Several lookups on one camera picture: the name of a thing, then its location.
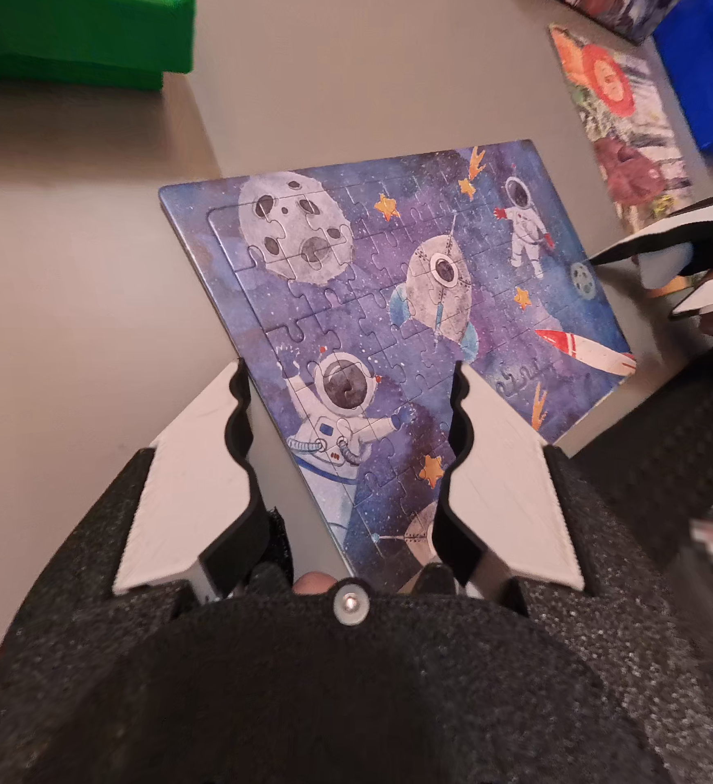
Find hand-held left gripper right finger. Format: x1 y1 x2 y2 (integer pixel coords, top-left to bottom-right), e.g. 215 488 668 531
431 360 585 599

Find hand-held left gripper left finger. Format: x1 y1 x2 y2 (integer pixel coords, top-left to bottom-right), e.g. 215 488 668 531
112 360 271 599

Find animal jigsaw puzzle board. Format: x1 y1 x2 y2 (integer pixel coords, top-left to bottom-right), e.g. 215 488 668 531
549 23 697 298

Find space jigsaw puzzle board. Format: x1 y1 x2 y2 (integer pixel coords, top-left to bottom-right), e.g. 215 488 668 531
159 140 637 589

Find grey desk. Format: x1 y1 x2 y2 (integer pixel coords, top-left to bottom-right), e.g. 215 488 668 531
0 0 713 675

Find blue plastic bin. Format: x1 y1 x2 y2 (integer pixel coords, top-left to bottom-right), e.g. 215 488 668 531
653 0 713 154

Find black perforated fabric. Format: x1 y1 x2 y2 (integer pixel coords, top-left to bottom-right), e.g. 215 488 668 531
571 343 713 570

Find colourful printed puzzle box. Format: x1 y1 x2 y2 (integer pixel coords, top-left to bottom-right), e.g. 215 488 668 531
561 0 678 45

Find green plastic bin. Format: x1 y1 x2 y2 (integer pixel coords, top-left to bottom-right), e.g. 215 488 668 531
0 0 197 93

